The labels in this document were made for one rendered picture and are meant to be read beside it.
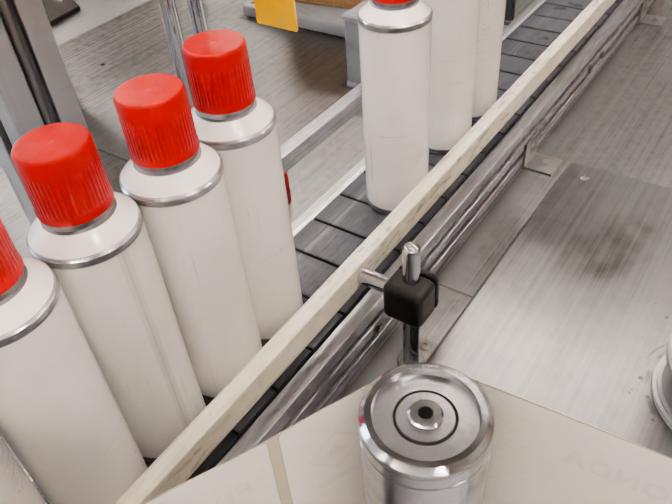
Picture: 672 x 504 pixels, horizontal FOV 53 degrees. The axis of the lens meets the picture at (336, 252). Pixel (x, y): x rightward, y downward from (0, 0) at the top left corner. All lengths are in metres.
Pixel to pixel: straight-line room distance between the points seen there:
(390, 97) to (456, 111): 0.12
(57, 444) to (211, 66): 0.19
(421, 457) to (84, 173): 0.18
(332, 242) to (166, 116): 0.25
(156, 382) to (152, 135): 0.13
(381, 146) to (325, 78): 0.37
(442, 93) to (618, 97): 0.30
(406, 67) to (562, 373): 0.23
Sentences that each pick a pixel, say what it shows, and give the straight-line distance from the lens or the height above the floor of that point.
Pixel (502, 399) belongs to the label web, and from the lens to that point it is 0.21.
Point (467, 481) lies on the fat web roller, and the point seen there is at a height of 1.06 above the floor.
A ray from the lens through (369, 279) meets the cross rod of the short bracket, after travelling 0.46.
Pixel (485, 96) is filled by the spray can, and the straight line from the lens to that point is 0.67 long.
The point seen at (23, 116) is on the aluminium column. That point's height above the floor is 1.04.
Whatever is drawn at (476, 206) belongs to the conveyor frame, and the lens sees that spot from 0.61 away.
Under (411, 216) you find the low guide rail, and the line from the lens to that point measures 0.51.
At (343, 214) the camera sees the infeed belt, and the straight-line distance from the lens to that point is 0.56.
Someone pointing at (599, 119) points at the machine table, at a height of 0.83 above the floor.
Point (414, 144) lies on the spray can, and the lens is 0.52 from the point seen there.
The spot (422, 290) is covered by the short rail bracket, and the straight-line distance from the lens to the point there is 0.43.
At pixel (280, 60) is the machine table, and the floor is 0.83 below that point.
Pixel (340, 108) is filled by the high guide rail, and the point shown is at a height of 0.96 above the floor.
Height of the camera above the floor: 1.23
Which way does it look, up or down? 41 degrees down
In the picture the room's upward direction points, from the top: 5 degrees counter-clockwise
